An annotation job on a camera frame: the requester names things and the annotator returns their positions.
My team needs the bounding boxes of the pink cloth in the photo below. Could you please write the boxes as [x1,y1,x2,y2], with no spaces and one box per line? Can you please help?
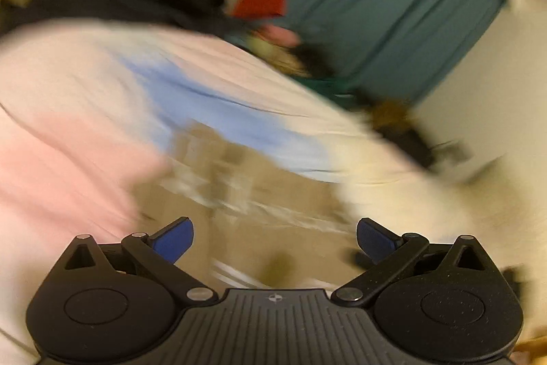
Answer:
[260,24,301,48]

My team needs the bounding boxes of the khaki printed t-shirt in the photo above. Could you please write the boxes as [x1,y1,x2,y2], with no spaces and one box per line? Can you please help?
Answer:
[137,120,373,294]

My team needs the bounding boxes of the black cloth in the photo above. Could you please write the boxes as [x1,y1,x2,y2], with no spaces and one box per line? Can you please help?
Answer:
[294,43,339,80]

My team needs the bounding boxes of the green cloth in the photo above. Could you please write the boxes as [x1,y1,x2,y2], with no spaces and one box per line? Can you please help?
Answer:
[299,76,356,97]

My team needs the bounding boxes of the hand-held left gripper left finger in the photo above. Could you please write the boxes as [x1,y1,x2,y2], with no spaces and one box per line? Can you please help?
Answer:
[51,216,220,308]

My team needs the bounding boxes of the bed with pastel sheet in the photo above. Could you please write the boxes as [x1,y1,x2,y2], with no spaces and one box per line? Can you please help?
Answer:
[0,18,547,365]

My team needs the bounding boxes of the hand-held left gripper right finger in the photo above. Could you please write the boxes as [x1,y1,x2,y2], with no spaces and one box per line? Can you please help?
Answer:
[330,217,502,308]

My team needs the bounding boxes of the beige cloth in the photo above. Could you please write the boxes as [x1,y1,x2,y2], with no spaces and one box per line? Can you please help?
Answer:
[272,52,309,78]

